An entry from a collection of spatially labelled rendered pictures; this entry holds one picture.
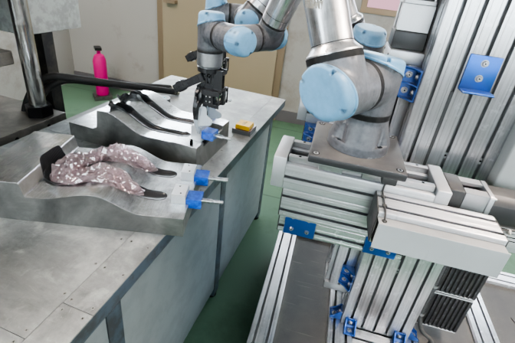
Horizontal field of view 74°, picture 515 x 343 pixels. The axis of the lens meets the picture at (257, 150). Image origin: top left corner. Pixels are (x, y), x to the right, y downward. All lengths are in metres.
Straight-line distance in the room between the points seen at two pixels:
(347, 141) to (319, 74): 0.22
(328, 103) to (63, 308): 0.64
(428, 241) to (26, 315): 0.80
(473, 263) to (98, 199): 0.84
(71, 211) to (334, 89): 0.67
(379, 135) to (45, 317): 0.78
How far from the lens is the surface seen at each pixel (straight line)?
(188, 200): 0.90
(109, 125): 1.26
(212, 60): 1.02
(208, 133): 1.11
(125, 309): 1.00
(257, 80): 3.58
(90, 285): 0.83
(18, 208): 1.02
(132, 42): 4.12
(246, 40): 0.92
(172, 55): 3.85
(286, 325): 1.49
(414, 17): 1.05
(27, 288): 0.86
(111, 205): 0.89
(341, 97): 0.66
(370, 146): 0.84
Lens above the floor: 1.40
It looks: 28 degrees down
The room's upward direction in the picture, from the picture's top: 7 degrees clockwise
